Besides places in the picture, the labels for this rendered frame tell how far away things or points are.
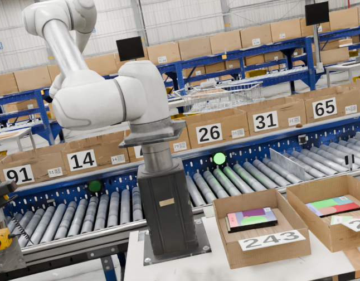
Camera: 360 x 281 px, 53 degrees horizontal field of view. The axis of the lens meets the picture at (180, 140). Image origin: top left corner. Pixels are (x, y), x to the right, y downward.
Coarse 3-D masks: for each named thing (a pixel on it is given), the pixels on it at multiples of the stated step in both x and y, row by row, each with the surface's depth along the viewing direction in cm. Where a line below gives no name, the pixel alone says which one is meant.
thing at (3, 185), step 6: (12, 180) 160; (0, 186) 155; (6, 186) 155; (12, 186) 156; (0, 192) 155; (6, 192) 156; (0, 198) 157; (6, 198) 159; (0, 204) 158; (6, 204) 158
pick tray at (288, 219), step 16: (256, 192) 158; (272, 192) 158; (224, 208) 159; (240, 208) 159; (256, 208) 159; (272, 208) 159; (288, 208) 142; (224, 224) 154; (288, 224) 144; (304, 224) 124; (224, 240) 125; (304, 240) 122; (240, 256) 122; (256, 256) 122; (272, 256) 123; (288, 256) 123
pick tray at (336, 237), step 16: (336, 176) 157; (352, 176) 154; (288, 192) 154; (304, 192) 157; (320, 192) 158; (336, 192) 159; (352, 192) 156; (304, 208) 138; (320, 224) 126; (336, 224) 120; (320, 240) 129; (336, 240) 121; (352, 240) 121
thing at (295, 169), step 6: (270, 150) 229; (270, 156) 232; (276, 156) 221; (282, 156) 212; (276, 162) 223; (282, 162) 214; (288, 162) 204; (294, 162) 196; (288, 168) 206; (294, 168) 198; (300, 168) 189; (294, 174) 199; (300, 174) 191
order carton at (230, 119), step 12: (228, 108) 260; (192, 120) 258; (204, 120) 259; (216, 120) 230; (228, 120) 231; (240, 120) 233; (192, 132) 230; (228, 132) 233; (192, 144) 231; (204, 144) 233
